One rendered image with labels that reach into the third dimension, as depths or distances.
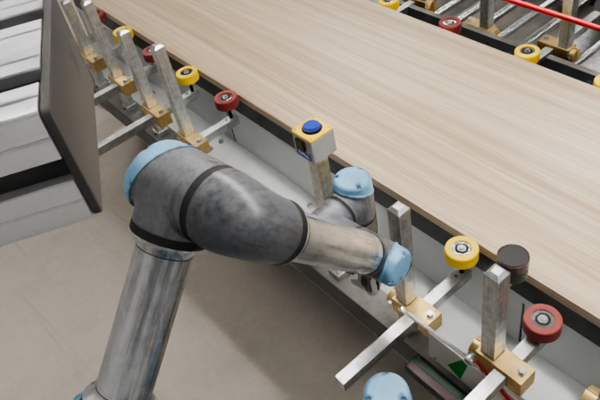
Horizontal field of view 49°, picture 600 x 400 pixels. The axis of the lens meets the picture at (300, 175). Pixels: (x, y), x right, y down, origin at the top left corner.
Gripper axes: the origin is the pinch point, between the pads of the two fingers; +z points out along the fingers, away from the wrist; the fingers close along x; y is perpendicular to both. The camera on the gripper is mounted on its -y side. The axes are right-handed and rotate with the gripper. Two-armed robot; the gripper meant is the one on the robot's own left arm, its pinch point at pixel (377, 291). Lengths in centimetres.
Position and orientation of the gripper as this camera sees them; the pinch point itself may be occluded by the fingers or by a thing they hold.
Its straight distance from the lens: 152.2
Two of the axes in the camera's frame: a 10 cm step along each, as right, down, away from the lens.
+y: -8.6, -2.3, 4.6
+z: 1.6, 7.3, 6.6
